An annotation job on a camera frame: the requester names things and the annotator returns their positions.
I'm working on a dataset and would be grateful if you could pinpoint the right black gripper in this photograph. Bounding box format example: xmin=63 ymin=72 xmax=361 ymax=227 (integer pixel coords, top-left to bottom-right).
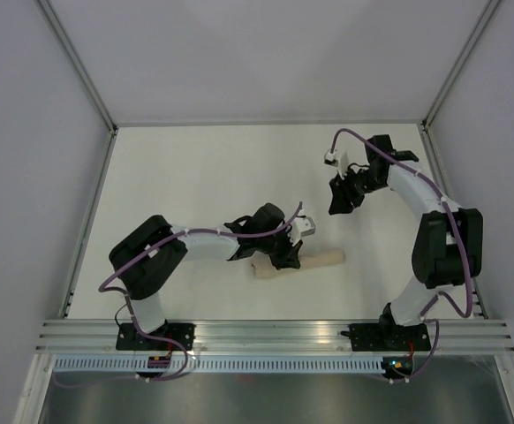
xmin=329 ymin=166 xmax=384 ymax=216

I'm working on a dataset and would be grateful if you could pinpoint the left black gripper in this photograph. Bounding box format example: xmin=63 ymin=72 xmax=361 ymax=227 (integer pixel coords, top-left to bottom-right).
xmin=257 ymin=225 xmax=303 ymax=271

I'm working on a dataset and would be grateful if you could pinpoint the beige cloth napkin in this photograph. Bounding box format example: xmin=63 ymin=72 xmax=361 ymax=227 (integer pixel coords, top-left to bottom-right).
xmin=251 ymin=248 xmax=345 ymax=280

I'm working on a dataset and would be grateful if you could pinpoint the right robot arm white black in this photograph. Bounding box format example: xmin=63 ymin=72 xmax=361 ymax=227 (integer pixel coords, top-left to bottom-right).
xmin=324 ymin=134 xmax=484 ymax=352

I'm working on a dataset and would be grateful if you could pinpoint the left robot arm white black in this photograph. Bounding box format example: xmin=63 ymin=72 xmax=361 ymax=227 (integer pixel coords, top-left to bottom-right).
xmin=109 ymin=203 xmax=315 ymax=351

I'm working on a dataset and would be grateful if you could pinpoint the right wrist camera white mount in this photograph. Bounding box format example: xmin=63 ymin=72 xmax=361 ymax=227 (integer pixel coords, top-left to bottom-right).
xmin=323 ymin=149 xmax=351 ymax=178

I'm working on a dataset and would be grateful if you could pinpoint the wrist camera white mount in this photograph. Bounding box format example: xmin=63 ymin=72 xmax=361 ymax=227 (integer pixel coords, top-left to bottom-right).
xmin=289 ymin=216 xmax=316 ymax=246
xmin=323 ymin=149 xmax=351 ymax=178

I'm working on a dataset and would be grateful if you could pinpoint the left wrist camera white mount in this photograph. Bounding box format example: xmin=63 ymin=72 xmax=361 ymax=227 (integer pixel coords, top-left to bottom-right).
xmin=289 ymin=216 xmax=316 ymax=246

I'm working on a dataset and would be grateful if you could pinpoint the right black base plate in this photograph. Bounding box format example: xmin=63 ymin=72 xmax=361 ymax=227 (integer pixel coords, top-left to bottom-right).
xmin=340 ymin=323 xmax=431 ymax=352

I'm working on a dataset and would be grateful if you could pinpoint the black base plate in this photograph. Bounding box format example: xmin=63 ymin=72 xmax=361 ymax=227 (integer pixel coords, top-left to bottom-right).
xmin=340 ymin=323 xmax=431 ymax=352
xmin=116 ymin=322 xmax=195 ymax=352

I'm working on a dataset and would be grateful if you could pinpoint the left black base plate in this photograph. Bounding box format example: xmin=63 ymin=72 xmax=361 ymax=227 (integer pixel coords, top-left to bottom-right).
xmin=116 ymin=322 xmax=195 ymax=352

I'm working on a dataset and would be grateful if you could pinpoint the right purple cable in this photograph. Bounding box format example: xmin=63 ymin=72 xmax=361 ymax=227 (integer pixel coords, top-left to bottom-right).
xmin=329 ymin=127 xmax=477 ymax=376

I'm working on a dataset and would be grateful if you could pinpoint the purple cable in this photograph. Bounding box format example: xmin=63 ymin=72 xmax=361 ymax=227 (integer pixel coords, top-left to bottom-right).
xmin=53 ymin=201 xmax=306 ymax=390
xmin=329 ymin=127 xmax=477 ymax=376

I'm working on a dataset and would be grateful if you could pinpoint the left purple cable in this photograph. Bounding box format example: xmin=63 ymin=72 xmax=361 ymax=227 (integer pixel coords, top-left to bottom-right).
xmin=53 ymin=201 xmax=306 ymax=390

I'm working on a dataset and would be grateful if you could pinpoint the aluminium front rail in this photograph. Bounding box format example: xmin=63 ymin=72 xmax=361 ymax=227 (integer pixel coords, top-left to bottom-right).
xmin=35 ymin=319 xmax=514 ymax=356

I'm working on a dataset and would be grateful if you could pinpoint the right aluminium frame post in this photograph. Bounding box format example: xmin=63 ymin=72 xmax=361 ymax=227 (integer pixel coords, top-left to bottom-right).
xmin=420 ymin=0 xmax=503 ymax=132

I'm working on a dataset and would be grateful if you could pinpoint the aluminium frame post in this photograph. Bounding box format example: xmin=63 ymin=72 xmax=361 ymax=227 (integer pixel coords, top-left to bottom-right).
xmin=34 ymin=0 xmax=117 ymax=135
xmin=420 ymin=0 xmax=503 ymax=132

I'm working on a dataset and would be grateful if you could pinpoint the white slotted cable duct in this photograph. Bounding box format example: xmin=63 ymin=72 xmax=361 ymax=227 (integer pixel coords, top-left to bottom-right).
xmin=53 ymin=355 xmax=383 ymax=374

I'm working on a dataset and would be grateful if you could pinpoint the left aluminium frame post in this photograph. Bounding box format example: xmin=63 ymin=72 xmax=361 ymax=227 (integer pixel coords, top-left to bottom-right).
xmin=34 ymin=0 xmax=117 ymax=135

